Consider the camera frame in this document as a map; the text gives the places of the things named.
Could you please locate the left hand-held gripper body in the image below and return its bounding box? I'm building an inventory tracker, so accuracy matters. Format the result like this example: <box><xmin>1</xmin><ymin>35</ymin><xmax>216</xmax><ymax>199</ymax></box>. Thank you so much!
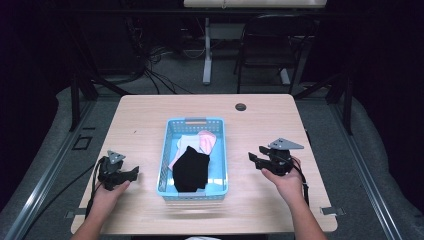
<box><xmin>97</xmin><ymin>150</ymin><xmax>130</xmax><ymax>192</ymax></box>

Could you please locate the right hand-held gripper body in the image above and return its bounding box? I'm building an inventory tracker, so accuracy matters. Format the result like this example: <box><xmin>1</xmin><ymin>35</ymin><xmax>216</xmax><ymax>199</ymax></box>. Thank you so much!
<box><xmin>266</xmin><ymin>137</ymin><xmax>305</xmax><ymax>177</ymax></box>

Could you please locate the blue plastic basket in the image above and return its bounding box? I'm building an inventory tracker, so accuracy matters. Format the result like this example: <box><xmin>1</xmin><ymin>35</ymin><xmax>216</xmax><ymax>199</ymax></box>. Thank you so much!
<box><xmin>156</xmin><ymin>116</ymin><xmax>230</xmax><ymax>202</ymax></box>

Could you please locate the black cloth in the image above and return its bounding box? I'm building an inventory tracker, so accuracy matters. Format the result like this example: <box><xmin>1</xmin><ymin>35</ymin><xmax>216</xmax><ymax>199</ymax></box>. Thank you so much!
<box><xmin>172</xmin><ymin>145</ymin><xmax>211</xmax><ymax>194</ymax></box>

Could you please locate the person's left hand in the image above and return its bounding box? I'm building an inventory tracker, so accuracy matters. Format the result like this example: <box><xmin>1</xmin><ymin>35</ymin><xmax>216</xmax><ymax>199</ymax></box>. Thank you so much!
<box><xmin>91</xmin><ymin>180</ymin><xmax>131</xmax><ymax>213</ymax></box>

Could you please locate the person's right hand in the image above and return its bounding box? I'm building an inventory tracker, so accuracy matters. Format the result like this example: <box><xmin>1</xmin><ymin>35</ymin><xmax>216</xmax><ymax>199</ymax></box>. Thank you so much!
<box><xmin>260</xmin><ymin>158</ymin><xmax>307</xmax><ymax>205</ymax></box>

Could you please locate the pink striped cloth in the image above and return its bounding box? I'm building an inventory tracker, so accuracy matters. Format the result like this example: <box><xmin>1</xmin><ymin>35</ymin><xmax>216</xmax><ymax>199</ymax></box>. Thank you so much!
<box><xmin>197</xmin><ymin>130</ymin><xmax>218</xmax><ymax>156</ymax></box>

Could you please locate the white cloth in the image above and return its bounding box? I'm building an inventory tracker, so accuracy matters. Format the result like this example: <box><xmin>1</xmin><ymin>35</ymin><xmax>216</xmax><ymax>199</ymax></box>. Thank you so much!
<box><xmin>167</xmin><ymin>134</ymin><xmax>202</xmax><ymax>171</ymax></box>

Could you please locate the white desk foot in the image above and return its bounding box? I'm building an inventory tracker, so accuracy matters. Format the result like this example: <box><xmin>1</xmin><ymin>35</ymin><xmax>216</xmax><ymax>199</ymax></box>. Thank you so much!
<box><xmin>279</xmin><ymin>67</ymin><xmax>292</xmax><ymax>86</ymax></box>

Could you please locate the black metal stand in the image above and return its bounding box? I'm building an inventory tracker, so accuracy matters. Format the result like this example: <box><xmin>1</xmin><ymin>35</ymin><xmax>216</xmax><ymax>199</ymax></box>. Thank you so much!
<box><xmin>67</xmin><ymin>64</ymin><xmax>132</xmax><ymax>132</ymax></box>
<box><xmin>293</xmin><ymin>72</ymin><xmax>355</xmax><ymax>136</ymax></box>

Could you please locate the white desk leg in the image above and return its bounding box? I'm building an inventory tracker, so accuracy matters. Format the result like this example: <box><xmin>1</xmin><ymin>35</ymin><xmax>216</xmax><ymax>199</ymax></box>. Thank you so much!
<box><xmin>202</xmin><ymin>17</ymin><xmax>213</xmax><ymax>86</ymax></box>

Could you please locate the black folding chair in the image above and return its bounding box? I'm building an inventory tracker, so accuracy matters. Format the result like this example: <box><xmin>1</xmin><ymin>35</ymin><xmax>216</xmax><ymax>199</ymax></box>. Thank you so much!
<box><xmin>232</xmin><ymin>13</ymin><xmax>318</xmax><ymax>95</ymax></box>

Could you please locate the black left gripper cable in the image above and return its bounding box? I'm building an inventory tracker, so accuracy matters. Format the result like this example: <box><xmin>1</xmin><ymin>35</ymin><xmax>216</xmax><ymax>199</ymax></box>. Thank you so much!
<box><xmin>84</xmin><ymin>157</ymin><xmax>108</xmax><ymax>220</ymax></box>

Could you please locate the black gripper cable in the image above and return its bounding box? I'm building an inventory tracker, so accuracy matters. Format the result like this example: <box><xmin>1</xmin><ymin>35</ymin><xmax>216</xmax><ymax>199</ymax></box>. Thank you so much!
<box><xmin>291</xmin><ymin>157</ymin><xmax>310</xmax><ymax>207</ymax></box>
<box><xmin>84</xmin><ymin>157</ymin><xmax>108</xmax><ymax>220</ymax></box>

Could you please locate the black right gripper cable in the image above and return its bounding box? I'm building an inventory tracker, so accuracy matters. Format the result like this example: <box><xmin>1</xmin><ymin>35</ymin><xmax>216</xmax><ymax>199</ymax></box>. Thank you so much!
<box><xmin>291</xmin><ymin>157</ymin><xmax>310</xmax><ymax>207</ymax></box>

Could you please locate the grey metal table bracket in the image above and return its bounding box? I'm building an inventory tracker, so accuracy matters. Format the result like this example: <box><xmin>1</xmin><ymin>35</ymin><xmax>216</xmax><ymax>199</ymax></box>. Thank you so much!
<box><xmin>319</xmin><ymin>206</ymin><xmax>347</xmax><ymax>217</ymax></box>
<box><xmin>64</xmin><ymin>207</ymin><xmax>88</xmax><ymax>220</ymax></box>

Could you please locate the aluminium floor rail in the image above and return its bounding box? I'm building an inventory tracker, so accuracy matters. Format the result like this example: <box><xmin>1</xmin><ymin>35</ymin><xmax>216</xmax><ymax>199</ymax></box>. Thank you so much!
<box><xmin>0</xmin><ymin>99</ymin><xmax>98</xmax><ymax>240</ymax></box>
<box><xmin>328</xmin><ymin>99</ymin><xmax>406</xmax><ymax>240</ymax></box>

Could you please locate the bundle of floor cables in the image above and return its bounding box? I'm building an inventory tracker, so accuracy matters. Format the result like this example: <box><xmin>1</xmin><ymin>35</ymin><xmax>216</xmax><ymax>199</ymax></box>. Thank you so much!
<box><xmin>131</xmin><ymin>44</ymin><xmax>195</xmax><ymax>96</ymax></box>

